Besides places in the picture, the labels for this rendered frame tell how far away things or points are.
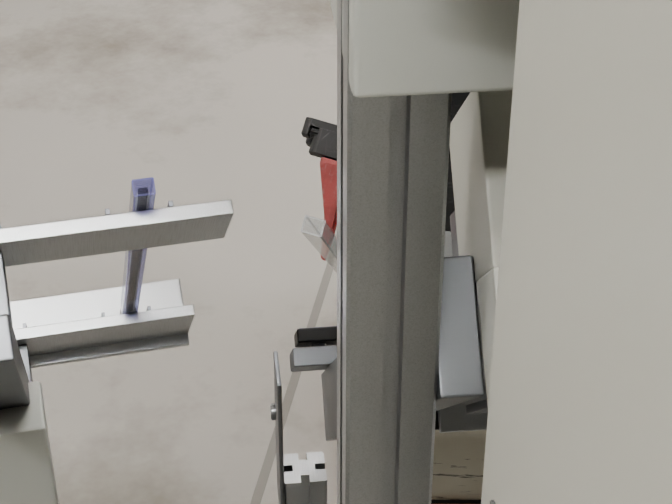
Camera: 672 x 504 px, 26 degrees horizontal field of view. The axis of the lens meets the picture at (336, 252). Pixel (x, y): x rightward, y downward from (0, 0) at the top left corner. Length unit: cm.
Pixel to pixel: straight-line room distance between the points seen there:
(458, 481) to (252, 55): 169
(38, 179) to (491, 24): 257
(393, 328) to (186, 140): 255
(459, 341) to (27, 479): 60
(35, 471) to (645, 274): 88
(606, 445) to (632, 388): 3
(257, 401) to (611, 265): 209
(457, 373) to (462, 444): 137
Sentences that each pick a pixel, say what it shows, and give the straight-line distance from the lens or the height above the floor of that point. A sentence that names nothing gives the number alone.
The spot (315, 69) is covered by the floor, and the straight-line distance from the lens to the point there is 344.
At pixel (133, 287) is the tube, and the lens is 120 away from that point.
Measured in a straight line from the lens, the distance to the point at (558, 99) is 40.
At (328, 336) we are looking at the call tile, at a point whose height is 80.
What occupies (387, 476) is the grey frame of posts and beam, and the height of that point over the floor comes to 110.
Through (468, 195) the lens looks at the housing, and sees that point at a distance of 65.
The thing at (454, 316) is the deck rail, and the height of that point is 119.
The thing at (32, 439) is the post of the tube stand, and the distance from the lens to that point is 114.
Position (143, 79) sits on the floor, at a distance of 342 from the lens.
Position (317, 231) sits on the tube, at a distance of 92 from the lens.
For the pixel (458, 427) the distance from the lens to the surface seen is 134.
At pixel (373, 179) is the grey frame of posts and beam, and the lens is 57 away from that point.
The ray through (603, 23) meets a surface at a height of 142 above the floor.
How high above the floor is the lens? 157
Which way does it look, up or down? 34 degrees down
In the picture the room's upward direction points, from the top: straight up
